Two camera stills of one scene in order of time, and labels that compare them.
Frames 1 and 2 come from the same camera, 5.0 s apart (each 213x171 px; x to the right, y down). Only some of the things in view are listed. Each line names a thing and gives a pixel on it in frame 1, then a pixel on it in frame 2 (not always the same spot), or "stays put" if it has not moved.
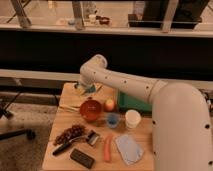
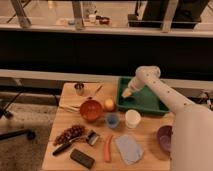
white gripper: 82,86 -> 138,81
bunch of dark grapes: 73,131 stays put
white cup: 133,118 stays put
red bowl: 90,110 stays put
